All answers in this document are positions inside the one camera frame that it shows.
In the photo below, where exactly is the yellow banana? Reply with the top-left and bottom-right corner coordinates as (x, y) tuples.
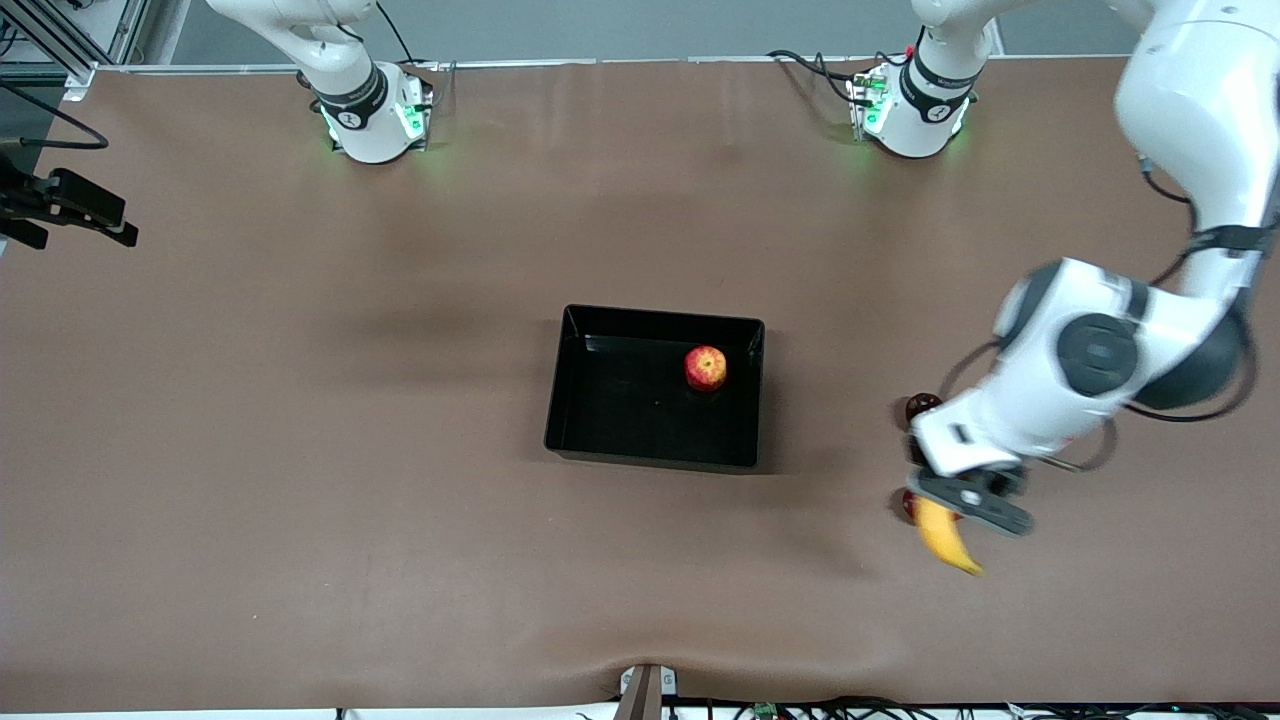
(915, 497), (986, 578)

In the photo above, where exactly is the red yellow apple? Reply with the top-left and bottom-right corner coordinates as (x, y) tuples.
(684, 345), (728, 393)

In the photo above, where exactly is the black plastic box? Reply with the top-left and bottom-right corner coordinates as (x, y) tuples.
(543, 304), (766, 474)

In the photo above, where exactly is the grey metal table clamp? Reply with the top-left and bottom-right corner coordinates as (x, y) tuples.
(615, 663), (679, 720)

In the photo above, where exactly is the brown table cover mat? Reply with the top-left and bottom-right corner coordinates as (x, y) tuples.
(0, 55), (1280, 713)

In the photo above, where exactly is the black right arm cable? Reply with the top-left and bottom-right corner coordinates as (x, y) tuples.
(0, 80), (109, 151)

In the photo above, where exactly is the aluminium frame profile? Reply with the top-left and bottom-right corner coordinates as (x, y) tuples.
(0, 0), (151, 101)

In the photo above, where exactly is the black right base cable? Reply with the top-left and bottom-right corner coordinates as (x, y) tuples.
(375, 0), (441, 71)

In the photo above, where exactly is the black base cable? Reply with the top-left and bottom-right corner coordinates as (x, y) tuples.
(375, 0), (441, 71)
(768, 48), (863, 106)

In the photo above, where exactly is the black left base cable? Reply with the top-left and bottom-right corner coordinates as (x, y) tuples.
(768, 48), (863, 106)

